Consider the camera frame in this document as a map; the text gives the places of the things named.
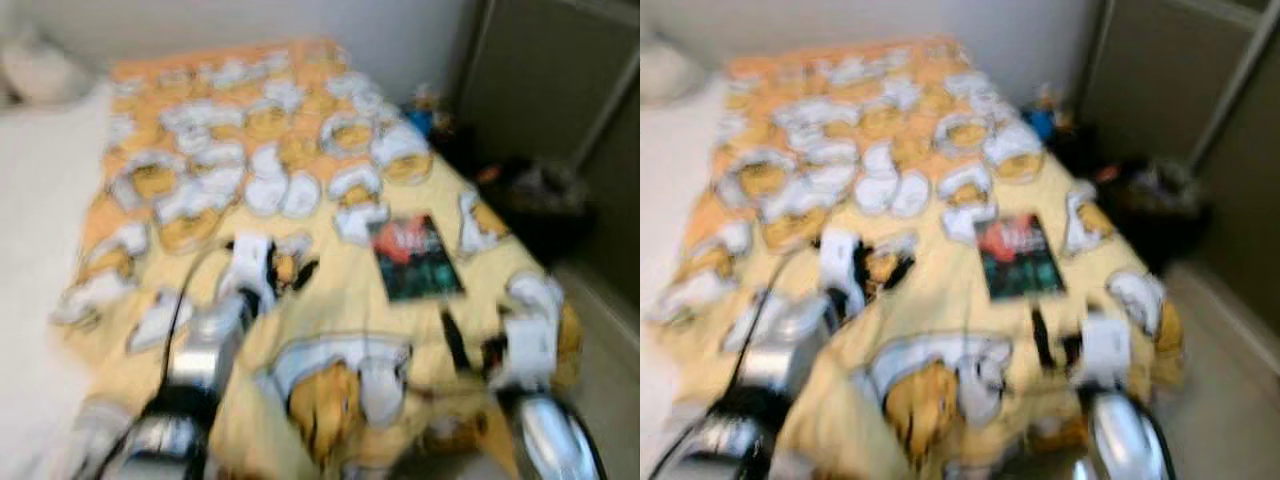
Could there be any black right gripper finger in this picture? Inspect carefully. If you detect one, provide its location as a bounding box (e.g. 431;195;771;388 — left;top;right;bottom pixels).
440;310;471;377
1030;310;1057;373

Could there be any yellow cartoon egg blanket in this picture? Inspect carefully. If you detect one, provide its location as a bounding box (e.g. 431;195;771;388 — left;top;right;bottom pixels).
50;40;586;480
650;40;1186;480

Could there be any black cluttered heap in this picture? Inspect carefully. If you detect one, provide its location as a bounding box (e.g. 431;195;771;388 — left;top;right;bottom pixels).
1095;155;1211;271
480;155;591;261

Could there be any small colourful toy figure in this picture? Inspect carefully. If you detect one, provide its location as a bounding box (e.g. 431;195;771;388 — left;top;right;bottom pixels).
1025;85;1066;141
410;85;451;136

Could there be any white quilted mattress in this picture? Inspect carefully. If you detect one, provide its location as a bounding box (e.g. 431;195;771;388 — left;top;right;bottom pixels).
0;85;113;480
640;85;728;471

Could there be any dark grey sliding wardrobe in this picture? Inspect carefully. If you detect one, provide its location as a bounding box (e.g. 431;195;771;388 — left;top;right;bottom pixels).
1075;0;1280;291
450;0;641;311

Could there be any white plush pillow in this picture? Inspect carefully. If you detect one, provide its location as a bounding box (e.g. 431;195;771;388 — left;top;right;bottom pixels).
0;35;96;106
640;40;706;106

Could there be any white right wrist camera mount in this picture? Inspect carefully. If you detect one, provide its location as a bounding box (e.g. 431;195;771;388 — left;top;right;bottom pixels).
1080;315;1131;389
505;315;556;386

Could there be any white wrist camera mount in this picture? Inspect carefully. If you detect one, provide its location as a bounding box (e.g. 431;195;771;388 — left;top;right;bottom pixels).
228;232;273;296
505;315;556;386
818;228;863;291
1080;315;1131;389

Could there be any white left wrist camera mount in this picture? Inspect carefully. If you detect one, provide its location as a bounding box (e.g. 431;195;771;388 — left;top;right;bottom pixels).
228;232;273;296
818;228;863;291

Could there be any black left wrist camera cable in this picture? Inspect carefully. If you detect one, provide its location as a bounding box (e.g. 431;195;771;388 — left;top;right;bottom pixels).
650;245;831;480
100;245;236;480

